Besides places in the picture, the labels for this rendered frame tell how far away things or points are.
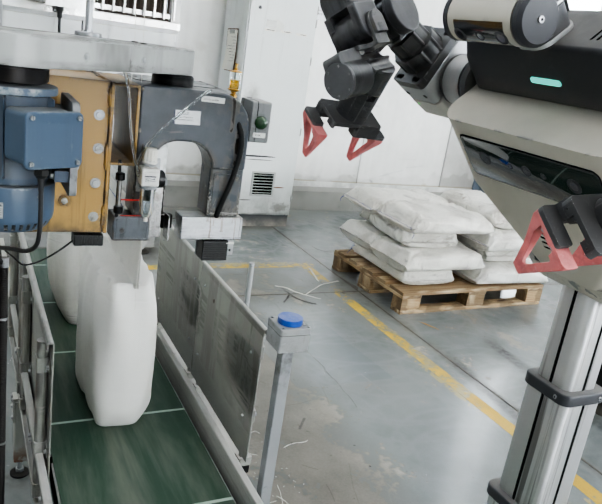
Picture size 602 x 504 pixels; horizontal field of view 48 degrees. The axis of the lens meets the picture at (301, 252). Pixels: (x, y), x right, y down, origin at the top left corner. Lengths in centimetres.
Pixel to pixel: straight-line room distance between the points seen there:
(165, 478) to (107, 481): 14
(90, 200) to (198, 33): 429
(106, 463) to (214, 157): 84
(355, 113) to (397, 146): 551
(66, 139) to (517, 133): 71
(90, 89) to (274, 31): 390
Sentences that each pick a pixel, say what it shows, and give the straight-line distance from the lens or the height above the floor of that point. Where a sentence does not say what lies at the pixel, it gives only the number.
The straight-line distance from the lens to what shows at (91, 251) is 201.
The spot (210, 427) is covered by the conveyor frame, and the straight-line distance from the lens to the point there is 195.
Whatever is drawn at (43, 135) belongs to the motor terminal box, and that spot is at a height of 127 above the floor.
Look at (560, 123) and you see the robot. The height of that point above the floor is 141.
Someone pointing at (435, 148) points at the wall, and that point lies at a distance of 693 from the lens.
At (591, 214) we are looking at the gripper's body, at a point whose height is 135.
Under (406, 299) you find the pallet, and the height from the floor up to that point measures 10.
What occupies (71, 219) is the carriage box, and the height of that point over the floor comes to 105.
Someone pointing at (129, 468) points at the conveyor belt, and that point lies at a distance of 184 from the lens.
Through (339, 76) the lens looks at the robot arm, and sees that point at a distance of 106.
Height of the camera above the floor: 146
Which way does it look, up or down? 17 degrees down
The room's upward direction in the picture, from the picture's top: 9 degrees clockwise
